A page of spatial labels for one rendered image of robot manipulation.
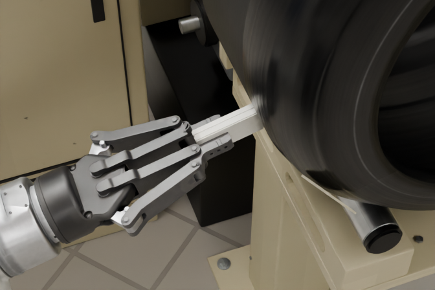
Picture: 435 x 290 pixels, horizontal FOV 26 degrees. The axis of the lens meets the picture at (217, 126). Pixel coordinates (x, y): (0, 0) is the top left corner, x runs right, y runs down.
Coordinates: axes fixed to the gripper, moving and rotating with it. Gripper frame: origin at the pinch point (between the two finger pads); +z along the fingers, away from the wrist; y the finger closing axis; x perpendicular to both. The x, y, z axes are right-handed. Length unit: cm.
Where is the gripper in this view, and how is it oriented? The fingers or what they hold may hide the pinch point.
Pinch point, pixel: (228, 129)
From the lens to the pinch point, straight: 96.6
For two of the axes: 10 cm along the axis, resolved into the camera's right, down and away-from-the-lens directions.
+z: 9.1, -4.2, 0.2
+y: -3.5, -7.2, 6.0
